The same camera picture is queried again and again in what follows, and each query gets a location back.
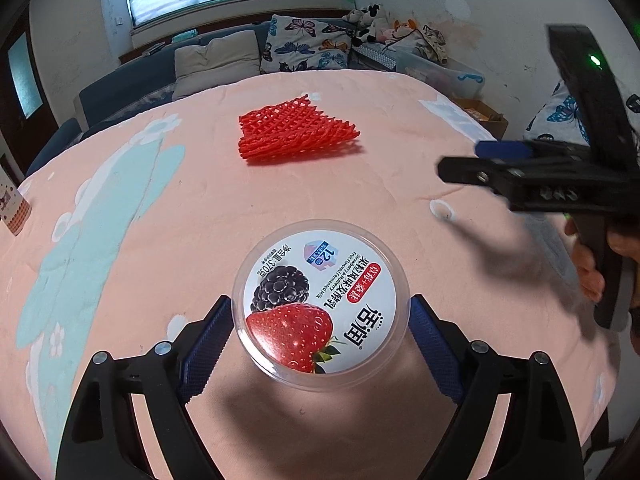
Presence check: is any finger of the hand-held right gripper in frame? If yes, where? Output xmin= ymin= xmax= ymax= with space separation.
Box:
xmin=437 ymin=156 xmax=517 ymax=197
xmin=474 ymin=140 xmax=539 ymax=161

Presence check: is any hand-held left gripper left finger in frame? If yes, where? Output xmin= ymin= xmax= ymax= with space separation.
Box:
xmin=55 ymin=295 xmax=234 ymax=480

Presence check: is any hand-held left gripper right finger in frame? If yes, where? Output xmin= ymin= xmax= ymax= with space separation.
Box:
xmin=407 ymin=294 xmax=586 ymax=480

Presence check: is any yogurt cup with fruit lid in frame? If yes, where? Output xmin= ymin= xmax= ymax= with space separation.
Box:
xmin=231 ymin=218 xmax=412 ymax=392

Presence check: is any person's right hand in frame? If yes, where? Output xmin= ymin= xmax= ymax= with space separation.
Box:
xmin=564 ymin=220 xmax=640 ymax=305

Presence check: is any brown cardboard box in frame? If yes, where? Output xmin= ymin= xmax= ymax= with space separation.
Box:
xmin=452 ymin=99 xmax=509 ymax=141

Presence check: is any large butterfly print pillow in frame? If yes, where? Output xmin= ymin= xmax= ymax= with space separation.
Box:
xmin=522 ymin=80 xmax=640 ymax=146

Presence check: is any clear plastic storage box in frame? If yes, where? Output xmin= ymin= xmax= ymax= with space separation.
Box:
xmin=395 ymin=47 xmax=486 ymax=101

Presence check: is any beige patterned cloth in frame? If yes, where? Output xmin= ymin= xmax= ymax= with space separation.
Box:
xmin=415 ymin=24 xmax=448 ymax=66

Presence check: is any pink and orange plush toy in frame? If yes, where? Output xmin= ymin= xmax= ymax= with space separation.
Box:
xmin=377 ymin=19 xmax=418 ymax=43

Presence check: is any black and white plush cow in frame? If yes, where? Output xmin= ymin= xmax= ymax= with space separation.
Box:
xmin=342 ymin=4 xmax=391 ymax=43

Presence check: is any red foam fruit net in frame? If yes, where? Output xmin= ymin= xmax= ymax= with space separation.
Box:
xmin=237 ymin=92 xmax=362 ymax=166

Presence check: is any small butterfly print pillow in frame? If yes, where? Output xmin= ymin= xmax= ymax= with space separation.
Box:
xmin=260 ymin=15 xmax=353 ymax=75

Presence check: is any dotted paper cup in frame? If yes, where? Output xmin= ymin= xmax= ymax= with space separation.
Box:
xmin=0 ymin=167 xmax=32 ymax=236

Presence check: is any blue sofa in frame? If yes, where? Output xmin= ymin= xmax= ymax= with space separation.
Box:
xmin=25 ymin=22 xmax=361 ymax=181

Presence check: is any beige pillow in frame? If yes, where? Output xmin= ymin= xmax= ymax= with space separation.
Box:
xmin=172 ymin=37 xmax=261 ymax=101

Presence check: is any dark door with glass pane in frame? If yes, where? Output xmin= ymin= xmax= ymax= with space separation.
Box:
xmin=0 ymin=25 xmax=61 ymax=126

